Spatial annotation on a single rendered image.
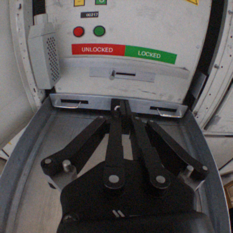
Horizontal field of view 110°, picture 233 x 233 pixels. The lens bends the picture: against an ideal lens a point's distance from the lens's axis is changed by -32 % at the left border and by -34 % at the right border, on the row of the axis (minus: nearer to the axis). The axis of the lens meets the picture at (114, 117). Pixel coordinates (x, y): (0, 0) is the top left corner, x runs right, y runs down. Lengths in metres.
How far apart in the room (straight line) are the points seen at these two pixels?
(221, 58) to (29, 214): 0.69
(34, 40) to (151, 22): 0.30
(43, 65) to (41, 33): 0.08
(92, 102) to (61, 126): 0.14
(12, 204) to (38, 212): 0.09
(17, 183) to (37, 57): 0.34
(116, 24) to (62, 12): 0.16
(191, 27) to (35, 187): 0.62
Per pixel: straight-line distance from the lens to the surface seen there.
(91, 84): 0.42
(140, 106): 0.44
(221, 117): 0.58
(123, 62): 0.34
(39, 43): 0.31
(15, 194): 0.39
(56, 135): 0.43
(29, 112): 0.55
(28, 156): 0.42
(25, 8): 0.45
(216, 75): 0.46
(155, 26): 0.37
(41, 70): 0.33
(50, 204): 0.34
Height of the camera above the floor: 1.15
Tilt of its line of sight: 43 degrees down
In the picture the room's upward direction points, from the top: 5 degrees clockwise
